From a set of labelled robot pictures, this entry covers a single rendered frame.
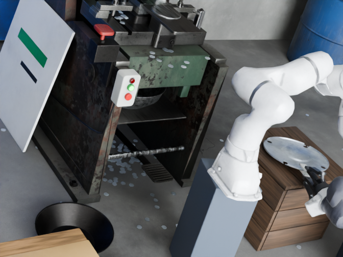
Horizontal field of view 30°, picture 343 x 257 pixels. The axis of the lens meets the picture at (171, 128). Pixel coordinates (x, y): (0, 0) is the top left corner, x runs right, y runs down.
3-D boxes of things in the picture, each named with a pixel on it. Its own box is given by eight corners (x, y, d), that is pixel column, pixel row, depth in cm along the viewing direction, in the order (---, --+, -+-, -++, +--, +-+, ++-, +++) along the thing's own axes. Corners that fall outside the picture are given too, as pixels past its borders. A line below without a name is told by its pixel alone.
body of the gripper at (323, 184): (330, 206, 244) (320, 194, 252) (338, 187, 241) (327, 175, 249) (313, 204, 242) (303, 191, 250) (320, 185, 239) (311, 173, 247)
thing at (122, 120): (186, 118, 287) (186, 117, 287) (101, 126, 262) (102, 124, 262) (140, 72, 314) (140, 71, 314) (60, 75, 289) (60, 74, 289)
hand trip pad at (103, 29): (111, 50, 234) (116, 32, 230) (97, 51, 231) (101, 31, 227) (102, 42, 239) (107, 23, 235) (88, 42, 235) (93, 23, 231)
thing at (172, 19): (194, 61, 255) (203, 30, 248) (165, 62, 247) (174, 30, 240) (162, 33, 271) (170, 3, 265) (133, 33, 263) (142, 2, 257)
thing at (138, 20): (174, 24, 269) (176, 17, 267) (133, 23, 257) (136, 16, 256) (154, 7, 279) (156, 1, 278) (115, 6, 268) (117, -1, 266)
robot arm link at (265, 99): (256, 165, 211) (282, 101, 199) (222, 134, 223) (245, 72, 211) (279, 160, 218) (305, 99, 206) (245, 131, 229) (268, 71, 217)
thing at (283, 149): (277, 132, 290) (277, 130, 290) (336, 160, 279) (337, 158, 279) (252, 149, 266) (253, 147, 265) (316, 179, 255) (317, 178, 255)
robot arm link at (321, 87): (310, 55, 214) (348, 36, 221) (281, 59, 229) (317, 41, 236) (328, 108, 218) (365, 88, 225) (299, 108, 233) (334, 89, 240)
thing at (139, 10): (168, 15, 267) (171, 4, 265) (138, 14, 259) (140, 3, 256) (157, 5, 273) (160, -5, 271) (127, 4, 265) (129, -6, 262)
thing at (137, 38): (203, 45, 274) (207, 32, 271) (112, 46, 248) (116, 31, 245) (167, 14, 293) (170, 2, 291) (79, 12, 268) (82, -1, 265)
